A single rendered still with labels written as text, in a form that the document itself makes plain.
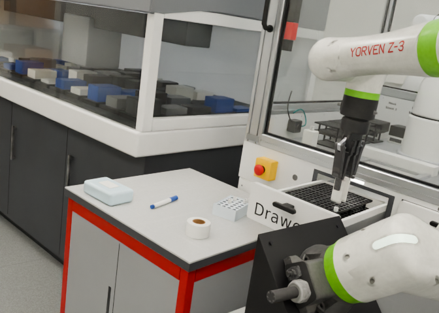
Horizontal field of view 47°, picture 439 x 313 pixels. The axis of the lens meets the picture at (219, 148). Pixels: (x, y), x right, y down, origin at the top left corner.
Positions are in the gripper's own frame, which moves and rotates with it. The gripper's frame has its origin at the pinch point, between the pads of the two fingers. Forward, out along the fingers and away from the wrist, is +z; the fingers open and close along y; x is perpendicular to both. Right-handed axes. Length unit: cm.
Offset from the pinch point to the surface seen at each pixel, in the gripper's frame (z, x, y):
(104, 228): 28, -57, 36
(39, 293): 97, -135, 12
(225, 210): 17.9, -34.0, 6.6
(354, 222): 8.8, 4.5, -3.6
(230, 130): 7, -88, -52
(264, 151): 3, -45, -23
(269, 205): 8.6, -15.0, 10.7
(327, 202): 6.4, -5.1, -3.9
